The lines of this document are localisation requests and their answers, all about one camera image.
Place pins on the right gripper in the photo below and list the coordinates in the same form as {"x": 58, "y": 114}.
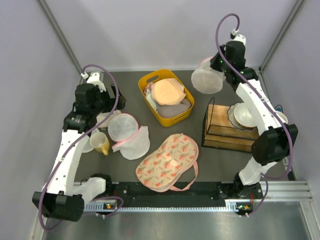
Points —
{"x": 213, "y": 62}

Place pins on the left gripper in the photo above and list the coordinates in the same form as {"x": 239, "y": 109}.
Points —
{"x": 111, "y": 101}

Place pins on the white pink-trimmed mesh laundry bag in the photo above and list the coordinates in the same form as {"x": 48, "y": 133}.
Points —
{"x": 207, "y": 80}

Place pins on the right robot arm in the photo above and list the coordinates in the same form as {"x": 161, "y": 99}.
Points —
{"x": 276, "y": 137}

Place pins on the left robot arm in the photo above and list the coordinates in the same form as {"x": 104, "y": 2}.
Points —
{"x": 61, "y": 198}

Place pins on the peach padded bra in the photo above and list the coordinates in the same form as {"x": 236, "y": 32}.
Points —
{"x": 168, "y": 91}

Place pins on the empty pink-trimmed mesh laundry bag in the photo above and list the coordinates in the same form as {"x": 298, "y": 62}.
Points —
{"x": 131, "y": 139}

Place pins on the tulip print bra bag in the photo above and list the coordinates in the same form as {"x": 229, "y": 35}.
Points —
{"x": 160, "y": 170}

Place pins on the yellow mug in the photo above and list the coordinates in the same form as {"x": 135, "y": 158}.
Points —
{"x": 100, "y": 143}

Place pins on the white saucer plate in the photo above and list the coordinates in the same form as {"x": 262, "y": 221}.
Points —
{"x": 87, "y": 147}

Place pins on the scalloped white plate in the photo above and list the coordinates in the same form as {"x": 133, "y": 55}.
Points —
{"x": 231, "y": 117}

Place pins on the white ceramic bowl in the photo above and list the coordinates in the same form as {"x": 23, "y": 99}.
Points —
{"x": 243, "y": 116}

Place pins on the white garment in basket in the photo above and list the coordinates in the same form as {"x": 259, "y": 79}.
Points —
{"x": 150, "y": 100}

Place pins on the yellow plastic basket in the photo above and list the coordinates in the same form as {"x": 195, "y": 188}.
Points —
{"x": 147, "y": 81}

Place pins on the grey garment in basket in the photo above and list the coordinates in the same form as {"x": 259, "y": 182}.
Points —
{"x": 171, "y": 111}

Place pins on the blue paper cup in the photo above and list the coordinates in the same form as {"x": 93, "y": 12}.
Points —
{"x": 280, "y": 112}

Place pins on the black wire wooden rack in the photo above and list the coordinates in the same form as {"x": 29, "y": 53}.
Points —
{"x": 218, "y": 133}

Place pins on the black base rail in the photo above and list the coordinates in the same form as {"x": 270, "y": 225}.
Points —
{"x": 200, "y": 194}

